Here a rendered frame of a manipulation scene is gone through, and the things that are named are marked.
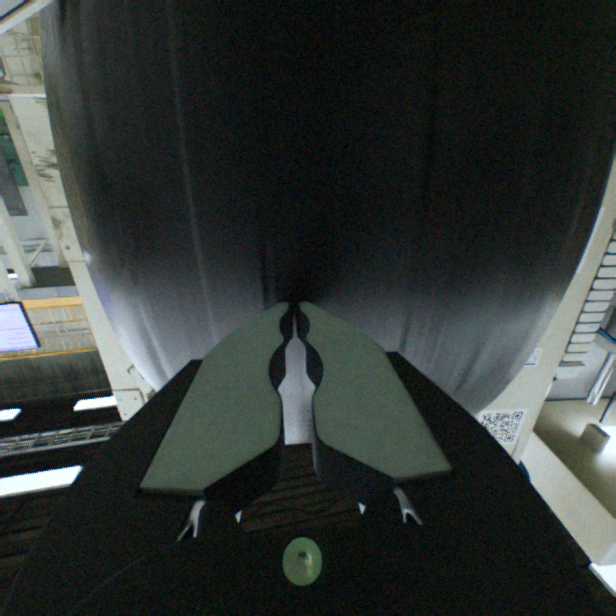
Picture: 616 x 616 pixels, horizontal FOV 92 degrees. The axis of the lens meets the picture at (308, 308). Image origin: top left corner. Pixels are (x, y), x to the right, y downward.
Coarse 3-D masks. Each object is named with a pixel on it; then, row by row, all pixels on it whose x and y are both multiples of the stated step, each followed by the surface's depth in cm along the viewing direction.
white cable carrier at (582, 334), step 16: (608, 256) 37; (608, 272) 38; (592, 288) 41; (608, 288) 39; (592, 304) 40; (608, 304) 40; (592, 320) 41; (576, 336) 42; (592, 336) 42; (576, 352) 43
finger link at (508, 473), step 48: (432, 384) 8; (432, 432) 7; (480, 432) 7; (432, 480) 6; (480, 480) 6; (528, 480) 6; (480, 528) 5; (528, 528) 5; (528, 576) 5; (576, 576) 5
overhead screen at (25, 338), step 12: (0, 312) 306; (12, 312) 308; (24, 312) 311; (0, 324) 310; (12, 324) 313; (24, 324) 315; (0, 336) 315; (12, 336) 317; (24, 336) 320; (36, 336) 325; (0, 348) 320; (12, 348) 322; (24, 348) 325; (36, 348) 327
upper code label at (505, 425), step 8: (528, 408) 45; (480, 416) 46; (488, 416) 46; (496, 416) 46; (504, 416) 46; (512, 416) 46; (520, 416) 46; (488, 424) 46; (496, 424) 46; (504, 424) 47; (512, 424) 47; (520, 424) 47; (496, 432) 47; (504, 432) 47; (512, 432) 47; (504, 440) 48; (512, 440) 48
